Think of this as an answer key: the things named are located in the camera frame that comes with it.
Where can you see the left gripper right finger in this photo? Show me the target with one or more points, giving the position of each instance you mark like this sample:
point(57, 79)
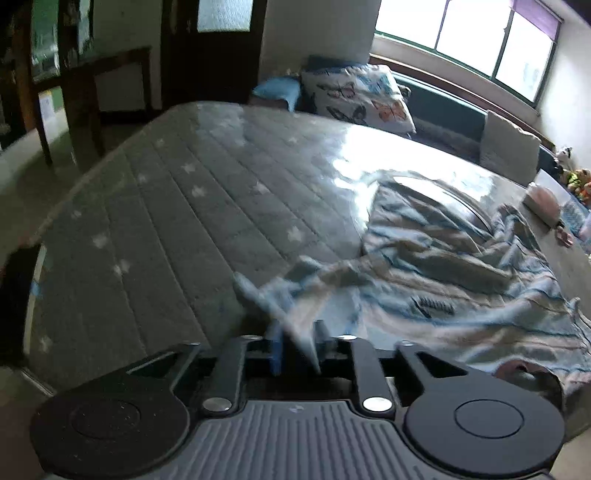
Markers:
point(322, 341)

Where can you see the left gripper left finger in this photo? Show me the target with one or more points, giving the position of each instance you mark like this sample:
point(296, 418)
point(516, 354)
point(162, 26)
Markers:
point(274, 338)

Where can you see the blue striped knitted garment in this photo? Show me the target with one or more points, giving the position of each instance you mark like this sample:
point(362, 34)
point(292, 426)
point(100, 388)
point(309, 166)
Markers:
point(484, 297)

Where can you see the butterfly print pillow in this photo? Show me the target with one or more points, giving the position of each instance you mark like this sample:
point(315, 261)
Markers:
point(364, 95)

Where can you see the blue cushion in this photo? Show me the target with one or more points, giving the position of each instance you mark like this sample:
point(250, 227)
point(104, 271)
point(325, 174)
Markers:
point(282, 93)

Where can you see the dark green sofa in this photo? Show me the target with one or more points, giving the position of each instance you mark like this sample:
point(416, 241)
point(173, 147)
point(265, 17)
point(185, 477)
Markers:
point(447, 116)

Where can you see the pink crumpled cloth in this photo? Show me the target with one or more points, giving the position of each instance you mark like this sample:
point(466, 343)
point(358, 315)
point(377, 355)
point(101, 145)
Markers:
point(563, 237)

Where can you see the clear plastic tissue box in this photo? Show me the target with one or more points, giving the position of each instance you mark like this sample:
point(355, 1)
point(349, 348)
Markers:
point(546, 198)

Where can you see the beige cushion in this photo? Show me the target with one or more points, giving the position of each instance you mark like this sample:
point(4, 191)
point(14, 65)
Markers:
point(508, 150)

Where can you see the dark wooden door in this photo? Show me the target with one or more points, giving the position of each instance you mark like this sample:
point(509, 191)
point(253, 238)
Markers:
point(210, 50)

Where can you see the stuffed toys pile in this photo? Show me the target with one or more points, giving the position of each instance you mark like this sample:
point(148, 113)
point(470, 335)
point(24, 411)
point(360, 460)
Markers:
point(575, 179)

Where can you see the dark wooden cabinet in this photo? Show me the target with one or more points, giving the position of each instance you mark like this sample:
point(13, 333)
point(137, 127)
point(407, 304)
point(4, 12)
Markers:
point(75, 68)

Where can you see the window with green frame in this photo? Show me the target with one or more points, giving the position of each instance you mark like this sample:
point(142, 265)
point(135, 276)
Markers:
point(510, 43)

